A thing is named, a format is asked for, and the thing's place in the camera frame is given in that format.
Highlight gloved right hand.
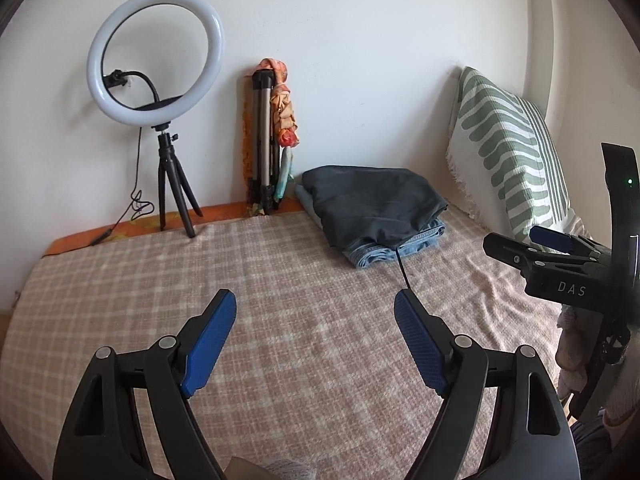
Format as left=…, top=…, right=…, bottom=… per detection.
left=555, top=304, right=603, bottom=400

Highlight dark grey pants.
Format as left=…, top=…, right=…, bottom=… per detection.
left=302, top=166, right=448, bottom=250

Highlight beige checkered bed blanket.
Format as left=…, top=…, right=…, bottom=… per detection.
left=1, top=208, right=560, bottom=479

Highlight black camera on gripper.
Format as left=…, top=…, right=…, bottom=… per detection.
left=601, top=143, right=639, bottom=281

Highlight green white striped pillow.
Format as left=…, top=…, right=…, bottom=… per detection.
left=447, top=66, right=589, bottom=243

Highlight orange patterned bed sheet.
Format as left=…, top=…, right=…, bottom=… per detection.
left=43, top=197, right=304, bottom=257

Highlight white ring light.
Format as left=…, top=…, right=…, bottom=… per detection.
left=86, top=0, right=224, bottom=127

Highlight black ring light cable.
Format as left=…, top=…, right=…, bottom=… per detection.
left=88, top=127, right=156, bottom=247

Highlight folded light blue jeans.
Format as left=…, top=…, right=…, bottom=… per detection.
left=295, top=184, right=445, bottom=269

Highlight folded silver tripod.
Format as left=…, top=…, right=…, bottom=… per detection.
left=246, top=68, right=279, bottom=214

